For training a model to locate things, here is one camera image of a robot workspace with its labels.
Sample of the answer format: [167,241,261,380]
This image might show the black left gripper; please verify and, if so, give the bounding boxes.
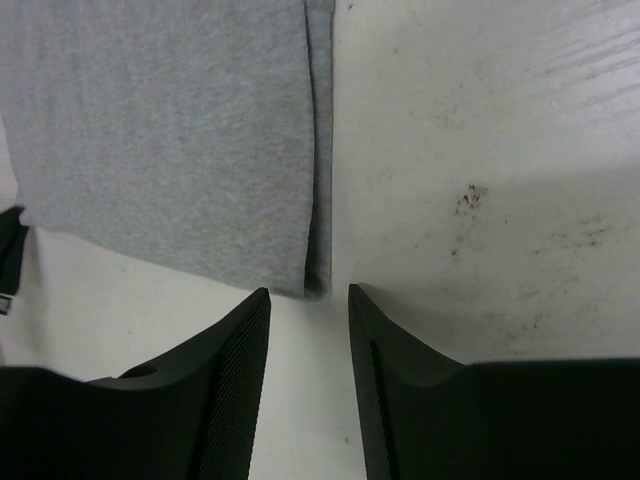
[0,206,29,315]

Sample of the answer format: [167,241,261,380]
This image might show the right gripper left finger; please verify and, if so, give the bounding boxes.
[1,288,271,479]

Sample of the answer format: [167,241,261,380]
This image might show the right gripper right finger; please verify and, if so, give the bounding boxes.
[348,284,639,479]

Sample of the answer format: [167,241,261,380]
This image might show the grey tank top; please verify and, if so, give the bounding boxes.
[1,1,335,299]

